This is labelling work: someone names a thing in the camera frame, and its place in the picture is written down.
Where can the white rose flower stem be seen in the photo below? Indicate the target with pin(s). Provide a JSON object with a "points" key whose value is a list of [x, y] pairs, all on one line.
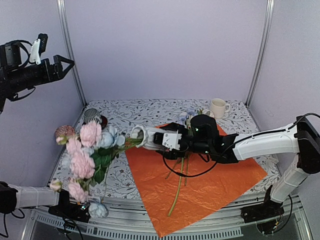
{"points": [[208, 112]]}

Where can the pink patterned ball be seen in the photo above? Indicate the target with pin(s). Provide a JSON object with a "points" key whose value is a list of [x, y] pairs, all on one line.
{"points": [[64, 130]]}

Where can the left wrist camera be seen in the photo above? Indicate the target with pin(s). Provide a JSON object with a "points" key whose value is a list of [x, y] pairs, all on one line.
{"points": [[38, 47]]}

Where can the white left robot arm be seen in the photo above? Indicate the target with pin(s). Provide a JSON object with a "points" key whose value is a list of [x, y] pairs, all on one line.
{"points": [[14, 197]]}

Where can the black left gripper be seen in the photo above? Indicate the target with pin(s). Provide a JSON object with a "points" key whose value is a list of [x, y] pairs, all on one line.
{"points": [[50, 75]]}

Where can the orange tissue paper sheet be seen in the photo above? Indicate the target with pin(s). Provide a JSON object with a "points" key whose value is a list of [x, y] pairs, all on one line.
{"points": [[173, 203]]}

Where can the aluminium frame post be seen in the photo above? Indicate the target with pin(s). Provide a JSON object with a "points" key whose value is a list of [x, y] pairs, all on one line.
{"points": [[261, 51], [62, 13]]}

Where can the pink rose flower stem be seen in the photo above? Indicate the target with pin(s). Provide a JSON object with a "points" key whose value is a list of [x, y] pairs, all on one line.
{"points": [[82, 160]]}

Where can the blue hydrangea flower stem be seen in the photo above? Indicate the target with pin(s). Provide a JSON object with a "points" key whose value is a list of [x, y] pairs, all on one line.
{"points": [[107, 142]]}

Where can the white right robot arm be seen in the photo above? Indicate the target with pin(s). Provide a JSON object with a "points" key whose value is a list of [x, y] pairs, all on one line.
{"points": [[300, 138]]}

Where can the aluminium front rail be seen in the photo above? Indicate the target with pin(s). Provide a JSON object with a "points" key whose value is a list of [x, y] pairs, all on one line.
{"points": [[131, 219]]}

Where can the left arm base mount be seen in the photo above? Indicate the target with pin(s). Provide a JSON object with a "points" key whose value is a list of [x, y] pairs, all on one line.
{"points": [[67, 209]]}

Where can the cream ceramic mug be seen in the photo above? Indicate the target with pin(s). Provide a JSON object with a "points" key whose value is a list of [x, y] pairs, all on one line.
{"points": [[219, 107]]}

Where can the white ribbed ceramic vase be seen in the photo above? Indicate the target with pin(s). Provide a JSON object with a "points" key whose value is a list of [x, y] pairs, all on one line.
{"points": [[146, 136]]}

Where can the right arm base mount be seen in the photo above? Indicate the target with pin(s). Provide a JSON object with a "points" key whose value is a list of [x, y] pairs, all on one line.
{"points": [[265, 210]]}

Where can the dark red saucer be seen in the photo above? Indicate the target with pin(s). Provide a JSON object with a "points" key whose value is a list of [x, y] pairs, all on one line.
{"points": [[104, 122]]}

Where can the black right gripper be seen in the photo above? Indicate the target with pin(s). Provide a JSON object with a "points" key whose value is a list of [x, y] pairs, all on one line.
{"points": [[173, 154]]}

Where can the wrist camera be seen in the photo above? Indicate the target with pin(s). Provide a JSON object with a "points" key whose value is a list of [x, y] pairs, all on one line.
{"points": [[38, 47], [170, 140]]}

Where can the left aluminium frame post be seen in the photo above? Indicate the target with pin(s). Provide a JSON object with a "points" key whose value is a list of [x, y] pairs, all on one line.
{"points": [[62, 13]]}

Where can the striped black white cup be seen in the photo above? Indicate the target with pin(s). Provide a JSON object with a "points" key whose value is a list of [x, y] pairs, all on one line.
{"points": [[92, 114]]}

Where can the floral patterned tablecloth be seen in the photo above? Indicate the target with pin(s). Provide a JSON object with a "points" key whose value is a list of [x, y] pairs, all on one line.
{"points": [[125, 114]]}

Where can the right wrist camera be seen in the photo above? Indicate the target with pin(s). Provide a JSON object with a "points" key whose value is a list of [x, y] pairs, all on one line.
{"points": [[170, 140]]}

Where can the right aluminium frame post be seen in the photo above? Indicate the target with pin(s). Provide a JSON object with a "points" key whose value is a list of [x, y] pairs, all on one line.
{"points": [[261, 51]]}

